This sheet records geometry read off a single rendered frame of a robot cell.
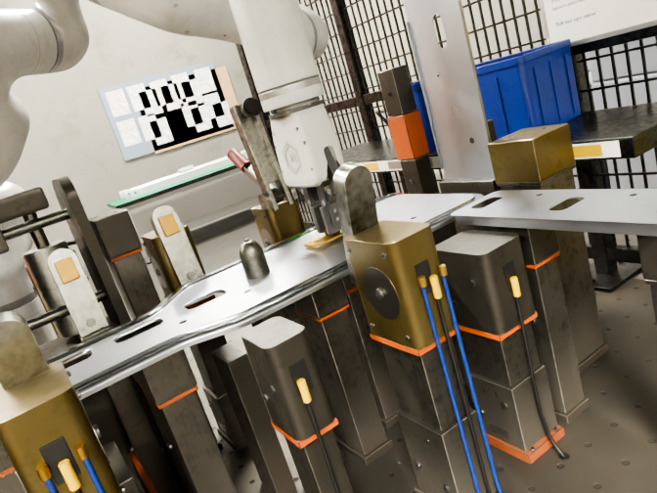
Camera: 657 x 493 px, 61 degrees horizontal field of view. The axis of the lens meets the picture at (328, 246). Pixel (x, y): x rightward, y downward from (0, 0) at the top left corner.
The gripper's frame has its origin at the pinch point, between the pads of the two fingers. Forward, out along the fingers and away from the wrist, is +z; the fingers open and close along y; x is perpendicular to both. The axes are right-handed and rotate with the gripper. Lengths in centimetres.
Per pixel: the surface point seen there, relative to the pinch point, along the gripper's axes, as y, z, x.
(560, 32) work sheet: 2, -14, 54
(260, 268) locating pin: 1.6, 2.2, -12.7
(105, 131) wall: -650, -47, 108
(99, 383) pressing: 9.3, 3.9, -35.6
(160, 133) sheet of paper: -643, -26, 168
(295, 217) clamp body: -13.0, 1.1, 1.4
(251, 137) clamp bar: -15.4, -12.9, -0.5
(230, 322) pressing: 11.0, 3.6, -21.6
